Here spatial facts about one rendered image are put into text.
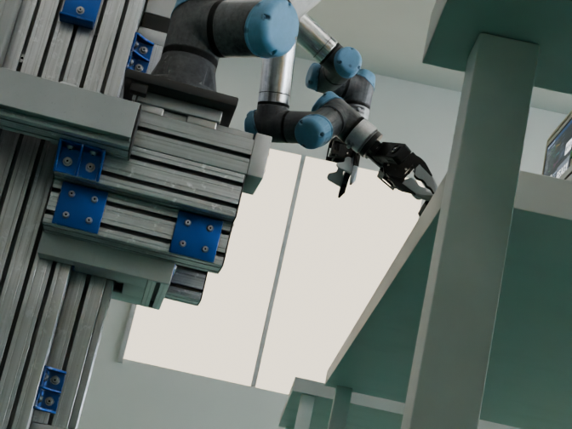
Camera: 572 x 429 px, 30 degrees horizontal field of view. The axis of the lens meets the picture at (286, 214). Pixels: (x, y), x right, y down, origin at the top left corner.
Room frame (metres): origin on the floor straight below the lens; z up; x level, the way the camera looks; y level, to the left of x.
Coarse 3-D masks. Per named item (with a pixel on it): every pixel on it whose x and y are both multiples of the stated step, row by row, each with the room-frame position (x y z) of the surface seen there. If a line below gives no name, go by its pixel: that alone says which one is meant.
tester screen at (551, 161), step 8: (568, 128) 2.32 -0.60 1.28; (560, 136) 2.38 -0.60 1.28; (568, 136) 2.31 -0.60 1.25; (552, 144) 2.45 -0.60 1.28; (560, 144) 2.37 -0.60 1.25; (552, 152) 2.44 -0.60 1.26; (568, 152) 2.28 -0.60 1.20; (552, 160) 2.43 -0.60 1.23; (560, 160) 2.35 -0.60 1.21; (552, 168) 2.41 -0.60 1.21; (568, 168) 2.26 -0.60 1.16; (552, 176) 2.40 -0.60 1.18
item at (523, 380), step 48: (528, 192) 1.22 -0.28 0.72; (432, 240) 1.44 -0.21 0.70; (528, 240) 1.34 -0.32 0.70; (384, 288) 1.88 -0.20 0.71; (528, 288) 1.59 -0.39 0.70; (384, 336) 2.29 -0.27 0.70; (528, 336) 1.96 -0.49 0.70; (336, 384) 3.32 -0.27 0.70; (384, 384) 3.07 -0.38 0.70; (528, 384) 2.51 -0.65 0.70
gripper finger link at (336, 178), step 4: (336, 172) 2.84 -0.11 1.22; (340, 172) 2.84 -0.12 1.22; (344, 172) 2.84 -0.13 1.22; (328, 176) 2.85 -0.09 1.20; (332, 176) 2.85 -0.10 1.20; (336, 176) 2.85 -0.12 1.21; (340, 176) 2.84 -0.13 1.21; (344, 176) 2.84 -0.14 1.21; (348, 176) 2.83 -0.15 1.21; (332, 180) 2.85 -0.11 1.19; (336, 180) 2.85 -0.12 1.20; (340, 180) 2.85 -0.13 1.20; (344, 180) 2.84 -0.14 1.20; (336, 184) 2.86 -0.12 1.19; (340, 184) 2.85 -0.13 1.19; (344, 184) 2.85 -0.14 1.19; (340, 188) 2.85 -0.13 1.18; (344, 188) 2.85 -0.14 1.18; (340, 192) 2.86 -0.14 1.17; (344, 192) 2.86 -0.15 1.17; (340, 196) 2.86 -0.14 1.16
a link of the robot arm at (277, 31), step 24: (240, 0) 1.95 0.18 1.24; (264, 0) 1.92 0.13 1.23; (288, 0) 1.97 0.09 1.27; (312, 0) 2.07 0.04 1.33; (216, 24) 1.96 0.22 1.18; (240, 24) 1.93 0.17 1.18; (264, 24) 1.91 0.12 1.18; (288, 24) 1.96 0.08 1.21; (240, 48) 1.97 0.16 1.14; (264, 48) 1.94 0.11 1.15; (288, 48) 1.98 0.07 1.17
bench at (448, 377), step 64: (448, 0) 0.75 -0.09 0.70; (512, 0) 0.73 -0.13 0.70; (448, 64) 0.86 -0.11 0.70; (512, 64) 0.79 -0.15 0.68; (512, 128) 0.79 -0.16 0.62; (448, 192) 0.81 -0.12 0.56; (512, 192) 0.79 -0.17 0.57; (448, 256) 0.79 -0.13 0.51; (448, 320) 0.79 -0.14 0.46; (448, 384) 0.79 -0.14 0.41
